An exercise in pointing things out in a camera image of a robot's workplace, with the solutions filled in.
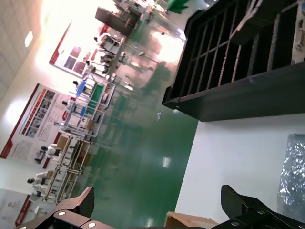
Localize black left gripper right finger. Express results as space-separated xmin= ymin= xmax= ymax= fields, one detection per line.
xmin=209 ymin=185 xmax=305 ymax=229

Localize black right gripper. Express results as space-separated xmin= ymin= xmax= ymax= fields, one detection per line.
xmin=230 ymin=0 xmax=299 ymax=46

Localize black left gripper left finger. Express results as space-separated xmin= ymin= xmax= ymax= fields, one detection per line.
xmin=14 ymin=186 xmax=105 ymax=229

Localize clear plastic bag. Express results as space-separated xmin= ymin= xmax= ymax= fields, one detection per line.
xmin=277 ymin=133 xmax=305 ymax=217

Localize brown cardboard box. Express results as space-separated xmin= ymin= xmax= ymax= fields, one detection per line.
xmin=164 ymin=211 xmax=220 ymax=229

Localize black slotted plastic container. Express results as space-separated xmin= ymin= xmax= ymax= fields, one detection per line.
xmin=161 ymin=0 xmax=305 ymax=123

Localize long metal conveyor rack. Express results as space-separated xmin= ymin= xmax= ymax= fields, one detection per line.
xmin=42 ymin=135 xmax=94 ymax=205

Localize worker in white coat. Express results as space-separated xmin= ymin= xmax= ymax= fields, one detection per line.
xmin=44 ymin=143 xmax=61 ymax=161
xmin=94 ymin=33 xmax=121 ymax=50
xmin=27 ymin=171 xmax=50 ymax=194

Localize white red corner sign board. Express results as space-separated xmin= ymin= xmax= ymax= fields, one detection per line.
xmin=0 ymin=187 xmax=36 ymax=229

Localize green cloth sheet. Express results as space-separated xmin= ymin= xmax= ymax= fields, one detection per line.
xmin=166 ymin=0 xmax=189 ymax=14

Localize large red bordered info board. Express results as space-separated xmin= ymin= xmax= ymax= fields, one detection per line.
xmin=0 ymin=83 xmax=72 ymax=169

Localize green plastic bin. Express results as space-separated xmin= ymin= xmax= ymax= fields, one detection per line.
xmin=87 ymin=83 xmax=105 ymax=108

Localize dark brown tall cabinet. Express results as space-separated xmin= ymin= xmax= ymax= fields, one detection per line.
xmin=94 ymin=6 xmax=140 ymax=37

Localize rectangular ceiling light panel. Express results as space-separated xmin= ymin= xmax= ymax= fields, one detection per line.
xmin=24 ymin=31 xmax=34 ymax=48

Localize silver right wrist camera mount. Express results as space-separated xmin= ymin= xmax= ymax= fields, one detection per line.
xmin=292 ymin=0 xmax=305 ymax=65

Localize white frame trolley rack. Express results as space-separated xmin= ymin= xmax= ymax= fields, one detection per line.
xmin=59 ymin=76 xmax=116 ymax=140

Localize red framed wall poster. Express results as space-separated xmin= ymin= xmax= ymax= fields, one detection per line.
xmin=49 ymin=20 xmax=102 ymax=78

